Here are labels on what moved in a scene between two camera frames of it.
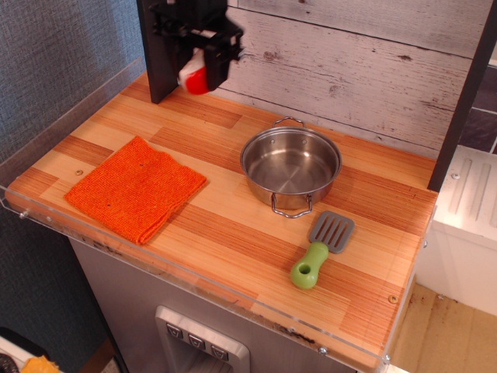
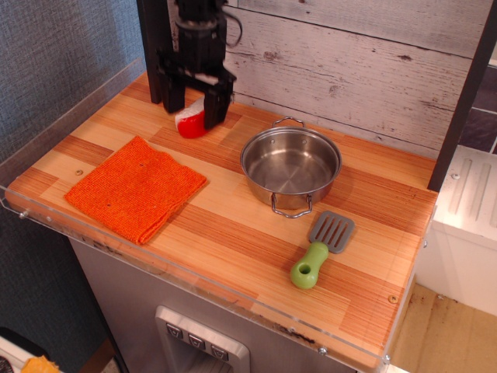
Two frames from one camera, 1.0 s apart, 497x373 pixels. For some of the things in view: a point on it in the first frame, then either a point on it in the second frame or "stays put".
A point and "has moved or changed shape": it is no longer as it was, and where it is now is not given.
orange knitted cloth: x=138 y=187 stays put
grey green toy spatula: x=329 y=232 stays put
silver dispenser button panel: x=189 y=346 stays put
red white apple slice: x=193 y=75 has moved or changed shape
